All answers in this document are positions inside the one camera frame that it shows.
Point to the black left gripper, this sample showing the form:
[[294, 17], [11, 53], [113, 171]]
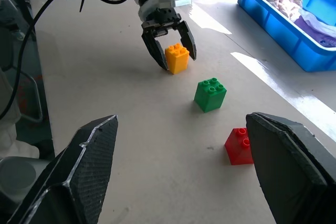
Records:
[[162, 20]]

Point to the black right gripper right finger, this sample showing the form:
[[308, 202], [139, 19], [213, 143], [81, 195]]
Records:
[[291, 171]]

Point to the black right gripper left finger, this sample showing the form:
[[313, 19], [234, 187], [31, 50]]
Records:
[[86, 166]]

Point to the orange toy brick cube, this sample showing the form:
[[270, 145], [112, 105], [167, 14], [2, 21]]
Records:
[[177, 61]]

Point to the red toy brick cube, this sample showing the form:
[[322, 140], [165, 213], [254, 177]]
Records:
[[237, 151]]

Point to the green toy brick cube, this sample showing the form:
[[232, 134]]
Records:
[[210, 98]]

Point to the silver robot torso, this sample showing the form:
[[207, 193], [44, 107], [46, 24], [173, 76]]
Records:
[[15, 176]]

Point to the blue plastic bin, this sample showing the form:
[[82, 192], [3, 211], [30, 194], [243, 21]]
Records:
[[283, 32]]

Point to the purple cloth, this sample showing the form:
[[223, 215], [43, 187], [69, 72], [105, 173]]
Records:
[[312, 31]]

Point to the pale lavender cloth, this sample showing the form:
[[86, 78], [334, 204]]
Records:
[[315, 22]]

